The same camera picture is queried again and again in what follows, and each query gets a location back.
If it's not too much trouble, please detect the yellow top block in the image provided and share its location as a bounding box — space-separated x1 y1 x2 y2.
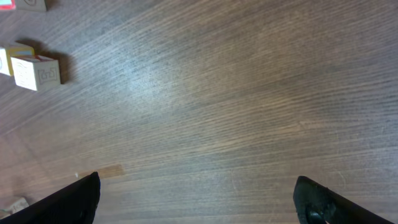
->
1 42 34 77

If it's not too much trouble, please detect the red M letter block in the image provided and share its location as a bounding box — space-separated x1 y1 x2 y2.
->
0 0 16 11

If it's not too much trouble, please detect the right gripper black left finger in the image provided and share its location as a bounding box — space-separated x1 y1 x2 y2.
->
1 172 101 224

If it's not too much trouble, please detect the plain picture block blue side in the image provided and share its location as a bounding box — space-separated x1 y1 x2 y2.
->
15 0 47 12

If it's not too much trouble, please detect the red 6 number block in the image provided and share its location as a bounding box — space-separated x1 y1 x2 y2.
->
11 55 61 91

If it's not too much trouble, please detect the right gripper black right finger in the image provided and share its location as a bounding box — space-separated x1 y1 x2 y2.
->
293 175 393 224

